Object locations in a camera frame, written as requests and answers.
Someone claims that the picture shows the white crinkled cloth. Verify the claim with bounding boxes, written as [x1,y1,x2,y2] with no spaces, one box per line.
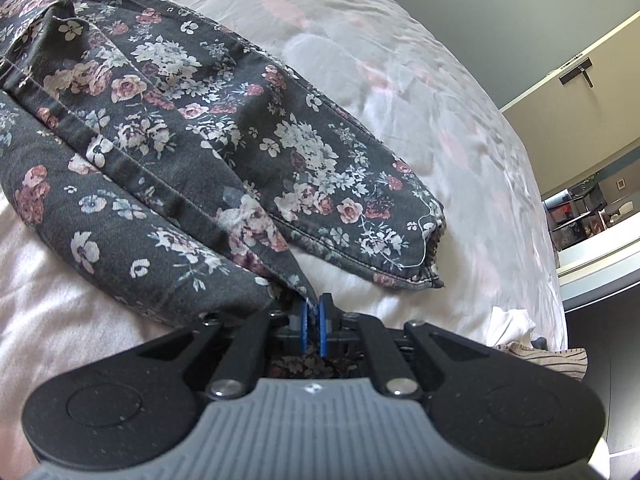
[487,306,536,348]

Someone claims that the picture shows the bed with white sheet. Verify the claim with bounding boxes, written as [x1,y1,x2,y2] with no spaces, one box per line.
[0,0,568,461]

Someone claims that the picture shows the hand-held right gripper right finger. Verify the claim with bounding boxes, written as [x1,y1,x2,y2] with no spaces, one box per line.
[316,292,501,402]

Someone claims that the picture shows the grey door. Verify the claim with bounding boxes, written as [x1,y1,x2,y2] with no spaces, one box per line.
[345,0,640,111]

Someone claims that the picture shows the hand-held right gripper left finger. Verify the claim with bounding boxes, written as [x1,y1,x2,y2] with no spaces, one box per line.
[135,300,311,402]

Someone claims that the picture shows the striped beige cloth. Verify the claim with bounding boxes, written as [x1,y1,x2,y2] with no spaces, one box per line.
[500,342,591,383]

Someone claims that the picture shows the dark floral pants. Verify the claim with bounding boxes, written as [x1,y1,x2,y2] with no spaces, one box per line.
[0,0,447,378]

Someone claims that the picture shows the black wardrobe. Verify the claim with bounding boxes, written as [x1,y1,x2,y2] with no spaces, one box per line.
[560,305,640,461]

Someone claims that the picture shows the black door handle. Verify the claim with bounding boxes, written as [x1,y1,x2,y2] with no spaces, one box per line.
[559,56,594,87]

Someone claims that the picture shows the dark shelf unit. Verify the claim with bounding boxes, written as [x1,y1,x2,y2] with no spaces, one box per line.
[544,183,608,251]

